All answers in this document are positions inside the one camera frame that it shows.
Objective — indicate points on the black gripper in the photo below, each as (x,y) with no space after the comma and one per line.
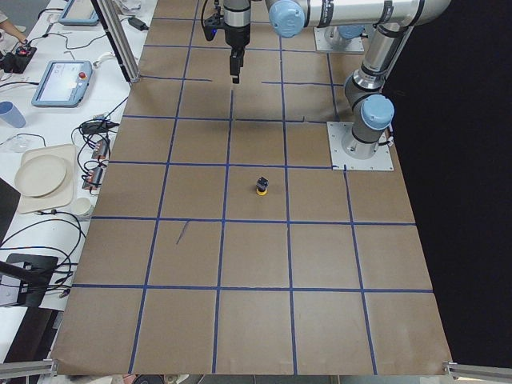
(237,33)

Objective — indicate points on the lower orange circuit board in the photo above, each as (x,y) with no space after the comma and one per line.
(92,179)

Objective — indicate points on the blue plastic cup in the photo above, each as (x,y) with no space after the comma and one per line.
(11,115)

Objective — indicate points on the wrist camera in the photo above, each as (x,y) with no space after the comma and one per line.
(212,25)

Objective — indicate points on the black power adapter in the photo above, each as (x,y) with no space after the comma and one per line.
(138,24)

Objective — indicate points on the orange circuit board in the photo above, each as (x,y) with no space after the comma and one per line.
(101,149)
(92,179)

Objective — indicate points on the white paper cup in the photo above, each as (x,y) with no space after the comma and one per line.
(82,208)

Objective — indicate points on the black joystick controller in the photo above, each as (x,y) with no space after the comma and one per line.
(17,63)

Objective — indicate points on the upper orange circuit board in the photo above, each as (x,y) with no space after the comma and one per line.
(101,149)

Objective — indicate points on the near teach pendant tablet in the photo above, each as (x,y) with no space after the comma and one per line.
(63,84)

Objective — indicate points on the teach pendant tablet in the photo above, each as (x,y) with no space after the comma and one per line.
(63,84)
(78,13)

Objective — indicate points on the black monitor with stand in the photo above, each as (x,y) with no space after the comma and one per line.
(25,278)

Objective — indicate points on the beige round plate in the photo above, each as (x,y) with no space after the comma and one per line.
(40,176)

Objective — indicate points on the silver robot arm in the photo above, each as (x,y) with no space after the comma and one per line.
(392,21)

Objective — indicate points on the far teach pendant tablet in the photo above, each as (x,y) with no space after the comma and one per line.
(78,13)

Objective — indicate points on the aluminium frame post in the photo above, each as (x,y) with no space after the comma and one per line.
(115,33)

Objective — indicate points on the beige rectangular tray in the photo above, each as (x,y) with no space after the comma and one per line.
(64,194)

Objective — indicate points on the person forearm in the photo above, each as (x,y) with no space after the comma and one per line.
(12,30)

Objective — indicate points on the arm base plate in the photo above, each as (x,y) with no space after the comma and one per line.
(340,39)
(347,153)

